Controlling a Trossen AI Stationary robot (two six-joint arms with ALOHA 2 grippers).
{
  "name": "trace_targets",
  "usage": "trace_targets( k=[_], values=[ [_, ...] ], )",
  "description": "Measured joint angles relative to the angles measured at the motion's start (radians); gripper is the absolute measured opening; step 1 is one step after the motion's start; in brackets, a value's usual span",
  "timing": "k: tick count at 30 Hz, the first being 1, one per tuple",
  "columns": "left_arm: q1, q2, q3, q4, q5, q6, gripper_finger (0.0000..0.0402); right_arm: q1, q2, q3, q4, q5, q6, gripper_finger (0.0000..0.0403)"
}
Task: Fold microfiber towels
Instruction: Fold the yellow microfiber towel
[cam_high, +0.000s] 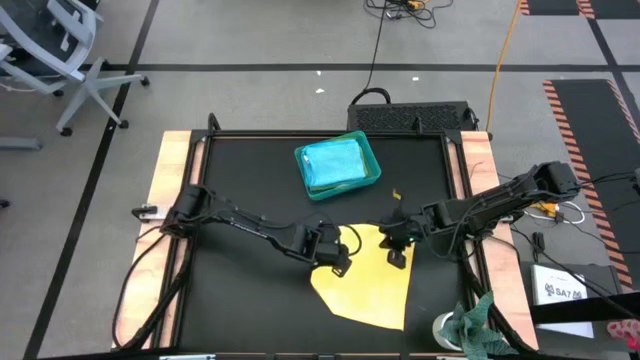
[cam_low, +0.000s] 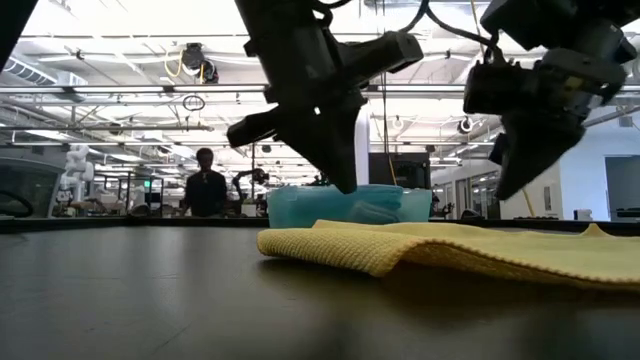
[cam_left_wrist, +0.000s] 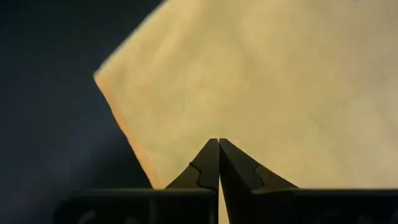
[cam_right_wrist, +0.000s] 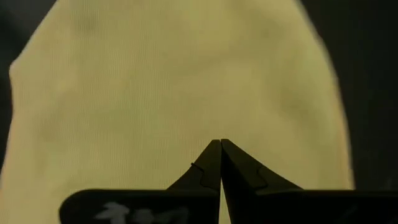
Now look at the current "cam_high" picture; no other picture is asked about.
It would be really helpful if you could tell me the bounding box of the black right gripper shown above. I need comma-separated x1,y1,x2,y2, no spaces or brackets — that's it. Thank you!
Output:
376,206,430,271

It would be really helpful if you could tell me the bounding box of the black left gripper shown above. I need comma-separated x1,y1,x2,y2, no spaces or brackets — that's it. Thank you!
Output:
303,223,354,279

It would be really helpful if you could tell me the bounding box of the yellow microfiber towel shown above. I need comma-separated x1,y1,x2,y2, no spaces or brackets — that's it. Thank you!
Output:
309,222,417,333

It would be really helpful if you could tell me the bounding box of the light blue microfiber towel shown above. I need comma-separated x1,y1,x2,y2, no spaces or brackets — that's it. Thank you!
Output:
300,138,368,191

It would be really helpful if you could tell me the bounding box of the white plant pot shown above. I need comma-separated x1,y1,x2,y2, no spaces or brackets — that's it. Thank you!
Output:
430,310,464,352

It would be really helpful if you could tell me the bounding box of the teal plastic bin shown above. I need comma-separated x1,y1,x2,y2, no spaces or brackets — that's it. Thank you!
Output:
293,130,383,203

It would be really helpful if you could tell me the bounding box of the green artificial plant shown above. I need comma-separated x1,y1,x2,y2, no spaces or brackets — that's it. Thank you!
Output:
438,290,519,360

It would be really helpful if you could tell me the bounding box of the wooden table side board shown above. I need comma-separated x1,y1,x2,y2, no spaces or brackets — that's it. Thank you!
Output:
458,130,541,352
111,130,194,350

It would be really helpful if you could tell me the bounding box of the black perforated computer case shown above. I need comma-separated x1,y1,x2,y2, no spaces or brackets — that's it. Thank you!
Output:
346,100,477,134

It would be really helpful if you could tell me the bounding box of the white printed paper sign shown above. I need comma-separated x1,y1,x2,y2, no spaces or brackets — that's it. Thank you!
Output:
530,263,596,340

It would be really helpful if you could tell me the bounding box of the black striped floor mat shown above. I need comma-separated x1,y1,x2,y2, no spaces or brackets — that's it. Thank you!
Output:
518,0,627,21
542,78,640,294

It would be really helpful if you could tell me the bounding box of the pink patterned object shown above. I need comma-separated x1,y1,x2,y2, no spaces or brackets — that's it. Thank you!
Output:
606,319,640,354

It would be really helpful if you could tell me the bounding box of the grey office chair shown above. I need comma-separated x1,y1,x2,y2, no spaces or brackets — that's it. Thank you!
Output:
0,0,151,138

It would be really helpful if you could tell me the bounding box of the yellow cable connector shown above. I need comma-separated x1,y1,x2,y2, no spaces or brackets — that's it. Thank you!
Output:
535,199,559,219

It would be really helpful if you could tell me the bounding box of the white cable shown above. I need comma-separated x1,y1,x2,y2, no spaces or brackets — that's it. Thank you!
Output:
523,199,587,226

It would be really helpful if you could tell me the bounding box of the thin black cable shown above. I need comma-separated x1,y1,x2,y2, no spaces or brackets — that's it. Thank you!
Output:
349,0,392,107

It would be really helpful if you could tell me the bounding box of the yellow extension cable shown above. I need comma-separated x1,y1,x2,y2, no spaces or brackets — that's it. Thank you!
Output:
485,0,524,133

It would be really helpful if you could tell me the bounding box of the tangled black cable bundle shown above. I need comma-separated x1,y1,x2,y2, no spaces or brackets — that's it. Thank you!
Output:
363,0,455,30

